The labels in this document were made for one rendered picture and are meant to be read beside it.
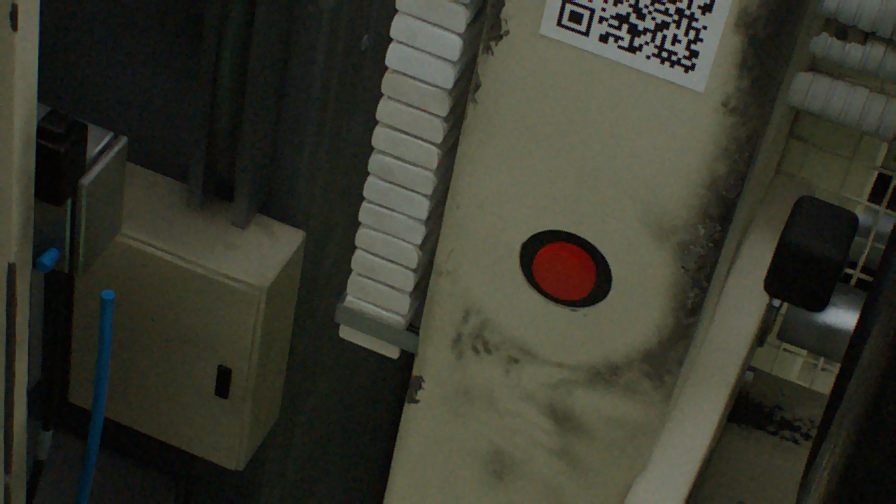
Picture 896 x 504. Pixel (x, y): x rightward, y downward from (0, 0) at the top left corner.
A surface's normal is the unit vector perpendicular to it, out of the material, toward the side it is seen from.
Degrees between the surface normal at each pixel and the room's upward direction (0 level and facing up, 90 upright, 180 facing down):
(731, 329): 0
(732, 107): 90
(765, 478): 0
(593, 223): 90
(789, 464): 0
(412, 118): 90
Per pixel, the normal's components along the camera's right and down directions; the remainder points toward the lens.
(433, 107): -0.37, 0.58
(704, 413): 0.15, -0.73
